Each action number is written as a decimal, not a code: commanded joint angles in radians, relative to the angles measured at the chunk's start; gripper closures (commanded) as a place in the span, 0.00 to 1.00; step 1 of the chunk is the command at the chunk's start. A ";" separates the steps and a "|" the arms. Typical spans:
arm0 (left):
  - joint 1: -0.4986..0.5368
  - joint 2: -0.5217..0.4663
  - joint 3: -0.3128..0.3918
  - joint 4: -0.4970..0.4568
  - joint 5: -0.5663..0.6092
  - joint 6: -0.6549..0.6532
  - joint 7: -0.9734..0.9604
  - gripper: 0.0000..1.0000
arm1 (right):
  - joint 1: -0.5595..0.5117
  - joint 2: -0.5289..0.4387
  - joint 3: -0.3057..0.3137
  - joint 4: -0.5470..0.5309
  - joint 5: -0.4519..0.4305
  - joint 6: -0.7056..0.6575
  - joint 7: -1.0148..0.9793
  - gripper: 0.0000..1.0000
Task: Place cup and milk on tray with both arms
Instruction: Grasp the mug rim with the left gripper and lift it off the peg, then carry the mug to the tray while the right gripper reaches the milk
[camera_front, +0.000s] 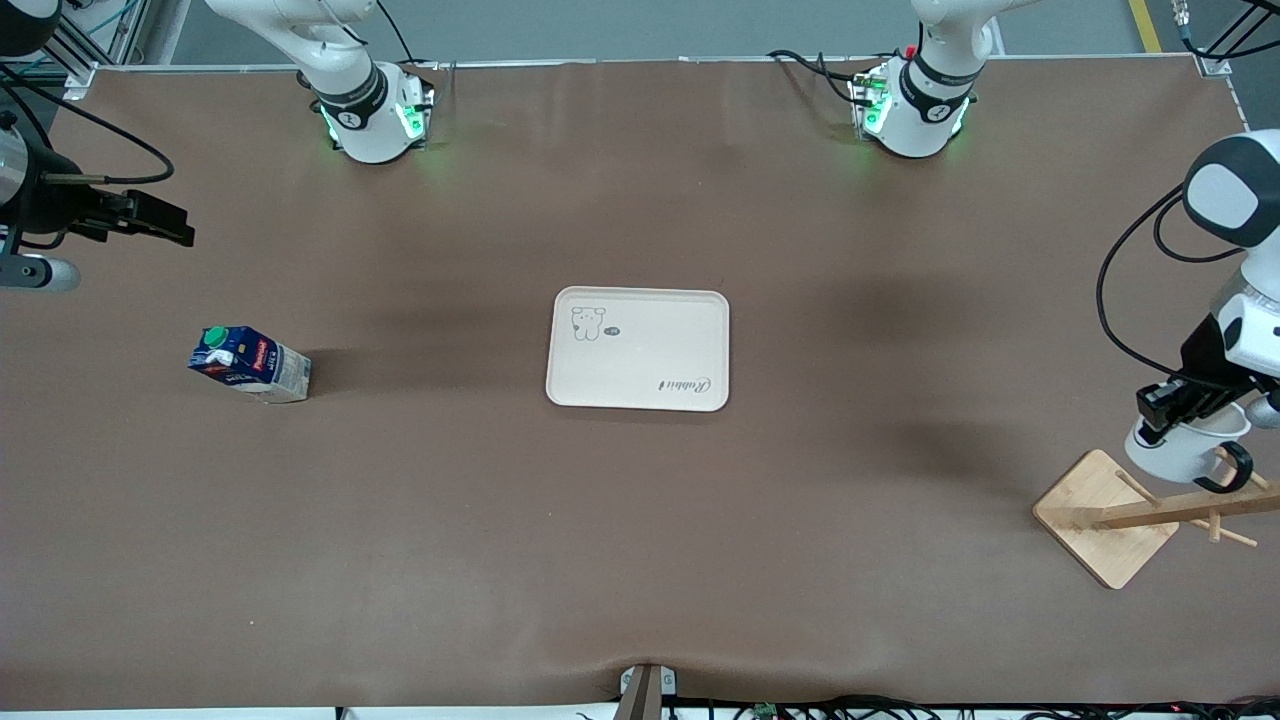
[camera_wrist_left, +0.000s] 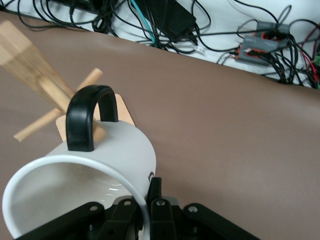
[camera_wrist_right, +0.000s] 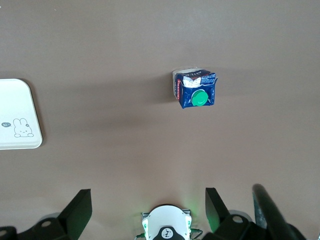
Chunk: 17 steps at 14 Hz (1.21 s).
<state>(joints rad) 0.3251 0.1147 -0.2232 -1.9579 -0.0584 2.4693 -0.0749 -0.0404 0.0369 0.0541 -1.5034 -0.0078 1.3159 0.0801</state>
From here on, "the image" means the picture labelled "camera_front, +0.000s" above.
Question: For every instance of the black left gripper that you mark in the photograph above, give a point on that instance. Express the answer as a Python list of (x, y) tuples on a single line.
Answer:
[(1203, 362)]

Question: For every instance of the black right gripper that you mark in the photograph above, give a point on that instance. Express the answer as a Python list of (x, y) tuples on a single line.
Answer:
[(42, 205)]

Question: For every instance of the blue milk carton green cap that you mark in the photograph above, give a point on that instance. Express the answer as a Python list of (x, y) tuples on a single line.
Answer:
[(250, 362)]

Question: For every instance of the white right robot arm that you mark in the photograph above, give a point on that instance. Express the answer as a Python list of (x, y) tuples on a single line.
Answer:
[(370, 110)]

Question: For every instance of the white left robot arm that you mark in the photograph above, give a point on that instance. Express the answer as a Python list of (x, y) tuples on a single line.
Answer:
[(920, 120)]

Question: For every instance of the cream tray with bear print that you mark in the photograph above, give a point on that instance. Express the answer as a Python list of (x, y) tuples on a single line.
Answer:
[(640, 350)]

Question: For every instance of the wooden mug rack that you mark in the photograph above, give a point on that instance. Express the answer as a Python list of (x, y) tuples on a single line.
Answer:
[(1100, 515)]

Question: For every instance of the brown table cover sheet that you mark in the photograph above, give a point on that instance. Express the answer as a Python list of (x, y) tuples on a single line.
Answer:
[(640, 550)]

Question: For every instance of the aluminium frame post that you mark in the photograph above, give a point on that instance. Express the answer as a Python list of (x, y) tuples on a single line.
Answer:
[(90, 45), (1225, 55)]

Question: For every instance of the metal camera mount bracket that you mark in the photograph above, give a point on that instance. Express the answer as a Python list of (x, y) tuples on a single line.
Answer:
[(645, 690)]

